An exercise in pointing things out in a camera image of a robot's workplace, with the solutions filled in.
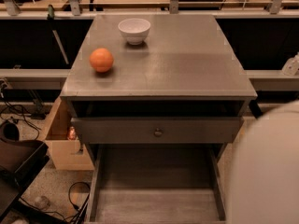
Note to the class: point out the wooden box on floor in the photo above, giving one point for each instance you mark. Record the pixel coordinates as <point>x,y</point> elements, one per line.
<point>66,153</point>

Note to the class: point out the orange ball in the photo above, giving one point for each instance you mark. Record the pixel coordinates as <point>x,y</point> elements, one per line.
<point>101,60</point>

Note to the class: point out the round metal drawer knob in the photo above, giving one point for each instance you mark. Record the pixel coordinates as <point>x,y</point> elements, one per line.
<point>158,132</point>

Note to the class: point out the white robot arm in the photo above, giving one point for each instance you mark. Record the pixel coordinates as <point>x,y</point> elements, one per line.
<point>264,181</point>

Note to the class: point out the grey wooden cabinet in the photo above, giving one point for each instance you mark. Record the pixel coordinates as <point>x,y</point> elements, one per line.
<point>184,69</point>

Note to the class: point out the black bin on floor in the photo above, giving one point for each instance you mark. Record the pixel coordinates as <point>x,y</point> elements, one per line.
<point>20,163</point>

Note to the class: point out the grey cabinet drawer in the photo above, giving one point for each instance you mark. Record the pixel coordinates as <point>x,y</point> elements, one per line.
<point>140,130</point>

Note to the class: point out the white ceramic bowl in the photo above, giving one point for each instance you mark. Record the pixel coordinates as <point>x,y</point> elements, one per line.
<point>134,30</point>

